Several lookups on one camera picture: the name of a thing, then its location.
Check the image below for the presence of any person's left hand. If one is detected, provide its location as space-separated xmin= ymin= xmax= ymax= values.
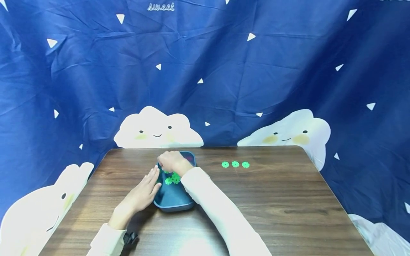
xmin=119 ymin=166 xmax=163 ymax=215

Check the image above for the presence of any person's right hand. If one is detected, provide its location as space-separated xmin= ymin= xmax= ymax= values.
xmin=157 ymin=151 xmax=195 ymax=177

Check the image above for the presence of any blue plastic tray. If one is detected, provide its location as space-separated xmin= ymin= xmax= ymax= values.
xmin=153 ymin=151 xmax=197 ymax=213

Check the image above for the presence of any person's left forearm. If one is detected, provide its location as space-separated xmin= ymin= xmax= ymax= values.
xmin=86 ymin=204 xmax=139 ymax=256

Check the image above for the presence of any person's right forearm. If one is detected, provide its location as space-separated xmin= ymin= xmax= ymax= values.
xmin=180 ymin=166 xmax=273 ymax=256

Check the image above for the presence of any pile of green flower discs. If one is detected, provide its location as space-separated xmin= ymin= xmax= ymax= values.
xmin=163 ymin=170 xmax=182 ymax=185

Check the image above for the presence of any black wrist band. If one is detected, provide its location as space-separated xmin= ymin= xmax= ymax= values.
xmin=122 ymin=231 xmax=140 ymax=249

